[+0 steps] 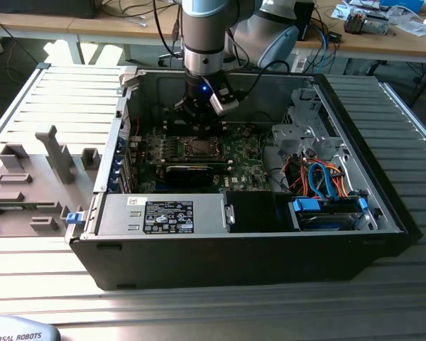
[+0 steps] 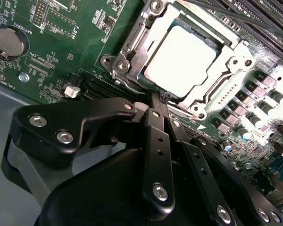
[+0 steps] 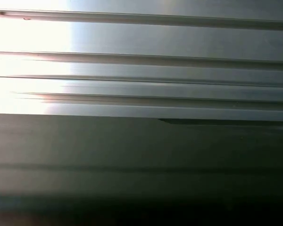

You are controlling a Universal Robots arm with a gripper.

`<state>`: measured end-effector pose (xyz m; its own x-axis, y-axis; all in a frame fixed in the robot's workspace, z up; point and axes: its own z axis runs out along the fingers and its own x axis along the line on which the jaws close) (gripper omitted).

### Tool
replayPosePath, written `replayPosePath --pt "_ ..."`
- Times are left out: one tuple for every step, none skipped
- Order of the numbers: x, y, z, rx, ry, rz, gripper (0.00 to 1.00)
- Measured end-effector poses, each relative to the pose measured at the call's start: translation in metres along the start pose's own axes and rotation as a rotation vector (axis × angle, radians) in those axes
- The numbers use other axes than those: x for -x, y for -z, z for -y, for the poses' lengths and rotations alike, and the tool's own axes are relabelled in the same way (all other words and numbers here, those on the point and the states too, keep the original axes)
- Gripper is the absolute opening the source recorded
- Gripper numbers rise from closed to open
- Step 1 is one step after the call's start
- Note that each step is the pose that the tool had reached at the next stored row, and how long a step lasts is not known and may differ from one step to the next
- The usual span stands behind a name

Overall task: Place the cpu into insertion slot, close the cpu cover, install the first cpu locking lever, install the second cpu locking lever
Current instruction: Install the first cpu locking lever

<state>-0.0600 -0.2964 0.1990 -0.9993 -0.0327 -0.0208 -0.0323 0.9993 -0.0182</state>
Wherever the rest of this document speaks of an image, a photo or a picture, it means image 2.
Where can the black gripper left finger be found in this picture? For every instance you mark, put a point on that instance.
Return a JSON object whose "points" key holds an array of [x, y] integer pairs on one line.
{"points": [[49, 122]]}

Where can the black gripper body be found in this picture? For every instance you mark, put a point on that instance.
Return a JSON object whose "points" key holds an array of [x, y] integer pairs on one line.
{"points": [[103, 188]]}

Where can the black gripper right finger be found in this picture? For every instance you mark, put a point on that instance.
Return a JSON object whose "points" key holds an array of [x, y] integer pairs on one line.
{"points": [[214, 176]]}

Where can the silver CPU with green rim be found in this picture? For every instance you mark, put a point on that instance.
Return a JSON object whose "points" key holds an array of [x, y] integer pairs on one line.
{"points": [[179, 58]]}

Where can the metal socket cover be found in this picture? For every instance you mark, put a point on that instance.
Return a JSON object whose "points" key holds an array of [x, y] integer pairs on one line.
{"points": [[153, 35]]}

